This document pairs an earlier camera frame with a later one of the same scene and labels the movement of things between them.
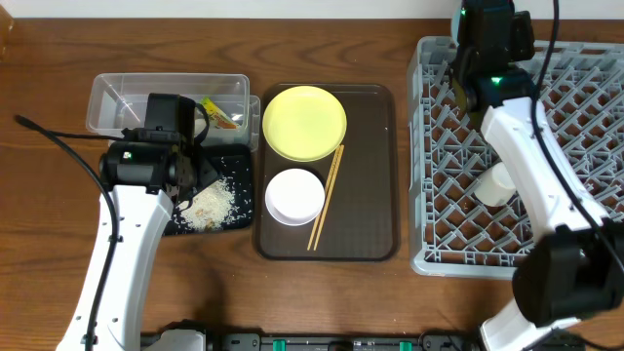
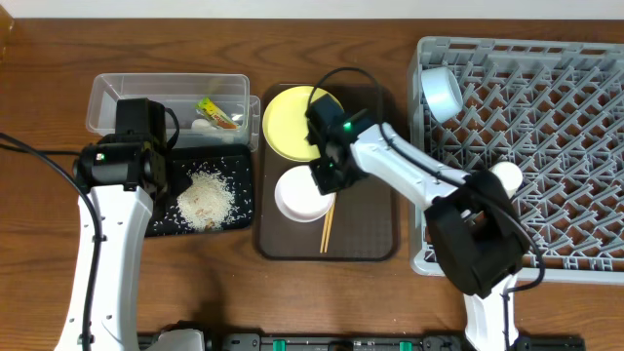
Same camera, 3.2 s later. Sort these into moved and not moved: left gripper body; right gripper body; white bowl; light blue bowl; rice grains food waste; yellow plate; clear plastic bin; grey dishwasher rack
Moved: right gripper body; white bowl; light blue bowl; left gripper body
Not moved: clear plastic bin; grey dishwasher rack; yellow plate; rice grains food waste
